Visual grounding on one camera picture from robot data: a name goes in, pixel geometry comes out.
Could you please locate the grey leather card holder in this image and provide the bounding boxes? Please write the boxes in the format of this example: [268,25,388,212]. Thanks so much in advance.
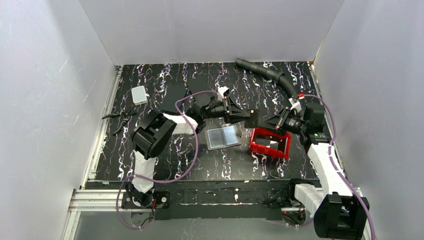
[205,125,241,151]

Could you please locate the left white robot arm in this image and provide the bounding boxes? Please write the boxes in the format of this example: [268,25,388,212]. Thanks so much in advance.
[122,87,252,208]

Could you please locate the white square box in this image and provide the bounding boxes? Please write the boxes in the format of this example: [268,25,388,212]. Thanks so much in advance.
[131,86,149,106]

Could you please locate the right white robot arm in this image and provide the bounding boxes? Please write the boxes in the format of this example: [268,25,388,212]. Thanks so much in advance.
[253,96,372,240]

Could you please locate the black pliers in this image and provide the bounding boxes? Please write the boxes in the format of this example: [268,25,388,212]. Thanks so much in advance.
[101,107,138,136]

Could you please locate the black flat box left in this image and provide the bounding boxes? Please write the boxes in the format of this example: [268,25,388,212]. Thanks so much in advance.
[158,85,187,115]

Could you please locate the black flat box right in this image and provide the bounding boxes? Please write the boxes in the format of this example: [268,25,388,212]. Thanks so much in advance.
[186,78,212,94]

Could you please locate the purple cable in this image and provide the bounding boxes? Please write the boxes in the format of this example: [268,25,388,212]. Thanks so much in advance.
[115,90,220,230]
[303,95,377,240]

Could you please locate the red plastic bin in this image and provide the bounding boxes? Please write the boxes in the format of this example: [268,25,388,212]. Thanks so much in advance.
[249,128,291,159]

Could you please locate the black flat box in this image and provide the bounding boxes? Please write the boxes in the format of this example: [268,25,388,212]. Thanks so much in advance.
[158,85,187,115]
[186,78,212,94]

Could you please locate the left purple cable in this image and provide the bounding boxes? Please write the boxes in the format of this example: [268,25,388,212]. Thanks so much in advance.
[115,90,220,230]

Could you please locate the black corrugated hose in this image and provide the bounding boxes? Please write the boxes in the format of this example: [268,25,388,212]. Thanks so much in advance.
[235,57,299,100]

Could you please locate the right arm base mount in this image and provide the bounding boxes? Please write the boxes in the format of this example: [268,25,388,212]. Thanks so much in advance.
[263,189,308,227]

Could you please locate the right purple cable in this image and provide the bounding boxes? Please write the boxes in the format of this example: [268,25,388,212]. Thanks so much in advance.
[303,95,377,240]

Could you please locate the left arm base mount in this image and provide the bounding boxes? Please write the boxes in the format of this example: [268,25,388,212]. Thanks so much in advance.
[120,191,171,210]

